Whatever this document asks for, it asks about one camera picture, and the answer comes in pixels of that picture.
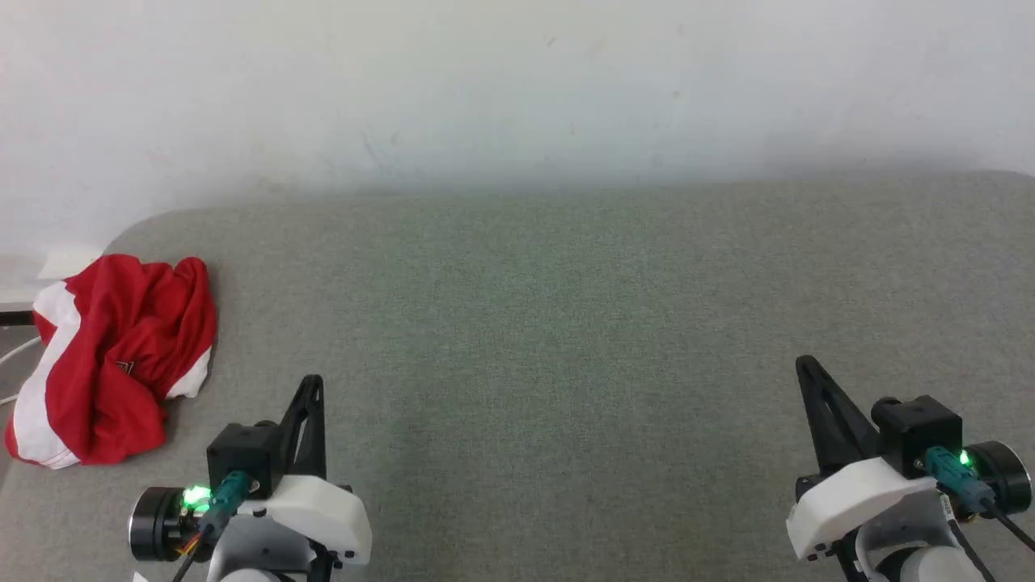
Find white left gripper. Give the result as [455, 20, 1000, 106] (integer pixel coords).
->
[241, 374, 374, 568]

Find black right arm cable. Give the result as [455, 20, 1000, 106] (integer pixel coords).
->
[924, 445, 1035, 582]

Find thin white floor cable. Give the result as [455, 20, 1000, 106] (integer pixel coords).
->
[0, 335, 43, 405]

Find red and white shorts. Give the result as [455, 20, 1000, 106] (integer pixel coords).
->
[4, 254, 218, 470]

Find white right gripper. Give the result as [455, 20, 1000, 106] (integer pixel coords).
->
[786, 355, 944, 561]

